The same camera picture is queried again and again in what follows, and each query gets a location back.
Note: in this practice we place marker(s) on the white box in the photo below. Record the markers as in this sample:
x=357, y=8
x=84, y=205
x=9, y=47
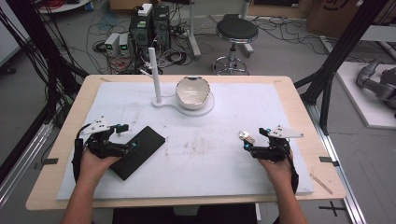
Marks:
x=145, y=9

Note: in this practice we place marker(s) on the thin wooden stick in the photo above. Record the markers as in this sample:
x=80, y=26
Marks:
x=320, y=183

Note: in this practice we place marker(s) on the white stand with pole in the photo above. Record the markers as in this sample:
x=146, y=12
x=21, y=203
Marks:
x=156, y=77

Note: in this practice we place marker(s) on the black round stool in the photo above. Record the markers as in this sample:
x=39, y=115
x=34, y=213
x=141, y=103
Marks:
x=236, y=31

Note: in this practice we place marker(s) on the person's right hand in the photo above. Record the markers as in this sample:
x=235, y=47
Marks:
x=278, y=171

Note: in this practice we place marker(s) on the black rectangular tray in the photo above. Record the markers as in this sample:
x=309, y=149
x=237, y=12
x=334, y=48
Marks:
x=140, y=152

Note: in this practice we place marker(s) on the cardboard box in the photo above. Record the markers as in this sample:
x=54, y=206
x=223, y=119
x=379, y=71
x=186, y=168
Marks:
x=333, y=15

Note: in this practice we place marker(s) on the white shell-shaped bowl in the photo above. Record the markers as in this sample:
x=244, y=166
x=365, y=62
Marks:
x=193, y=91

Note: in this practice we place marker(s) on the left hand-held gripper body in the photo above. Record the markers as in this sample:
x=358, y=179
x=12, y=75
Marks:
x=101, y=146

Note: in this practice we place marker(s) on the aluminium rail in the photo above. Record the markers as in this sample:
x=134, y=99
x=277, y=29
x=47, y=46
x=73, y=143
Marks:
x=336, y=161
x=21, y=161

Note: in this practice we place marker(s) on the black computer tower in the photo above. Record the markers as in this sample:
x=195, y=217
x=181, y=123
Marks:
x=162, y=28
x=140, y=31

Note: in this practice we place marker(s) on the person's left hand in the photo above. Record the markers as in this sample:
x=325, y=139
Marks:
x=98, y=165

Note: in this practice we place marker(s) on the black tape piece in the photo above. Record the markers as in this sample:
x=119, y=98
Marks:
x=328, y=160
x=49, y=161

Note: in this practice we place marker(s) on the grey power supply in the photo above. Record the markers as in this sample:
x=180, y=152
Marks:
x=112, y=43
x=124, y=45

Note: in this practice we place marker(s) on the person's dark clothing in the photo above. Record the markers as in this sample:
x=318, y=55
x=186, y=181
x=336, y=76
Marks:
x=186, y=215

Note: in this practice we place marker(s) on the black metal frame post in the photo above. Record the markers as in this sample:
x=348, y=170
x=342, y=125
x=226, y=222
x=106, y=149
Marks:
x=37, y=46
x=342, y=49

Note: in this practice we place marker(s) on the white board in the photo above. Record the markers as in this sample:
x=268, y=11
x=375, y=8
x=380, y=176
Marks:
x=367, y=109

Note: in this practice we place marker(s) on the white foam mat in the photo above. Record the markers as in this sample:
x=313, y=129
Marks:
x=202, y=168

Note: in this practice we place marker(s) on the black tape cross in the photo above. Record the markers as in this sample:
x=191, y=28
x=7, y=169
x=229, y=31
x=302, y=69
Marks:
x=332, y=208

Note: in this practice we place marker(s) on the white table leg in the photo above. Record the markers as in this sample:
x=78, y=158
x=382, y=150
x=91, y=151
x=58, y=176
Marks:
x=193, y=37

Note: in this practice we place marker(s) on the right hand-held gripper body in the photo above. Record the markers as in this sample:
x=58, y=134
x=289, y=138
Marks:
x=275, y=146

